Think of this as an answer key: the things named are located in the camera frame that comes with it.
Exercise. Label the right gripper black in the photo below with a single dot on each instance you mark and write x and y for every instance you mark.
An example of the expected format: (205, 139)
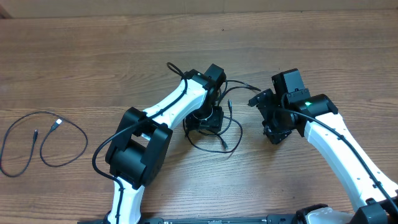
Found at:
(266, 100)

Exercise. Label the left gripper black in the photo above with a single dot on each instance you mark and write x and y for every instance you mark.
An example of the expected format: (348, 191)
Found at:
(214, 121)

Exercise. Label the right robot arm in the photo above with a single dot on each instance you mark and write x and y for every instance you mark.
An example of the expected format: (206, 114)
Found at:
(289, 106)

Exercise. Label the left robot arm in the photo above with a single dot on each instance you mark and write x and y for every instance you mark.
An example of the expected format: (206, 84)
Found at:
(137, 149)

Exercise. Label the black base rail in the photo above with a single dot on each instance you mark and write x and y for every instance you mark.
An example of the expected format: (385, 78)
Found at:
(270, 219)

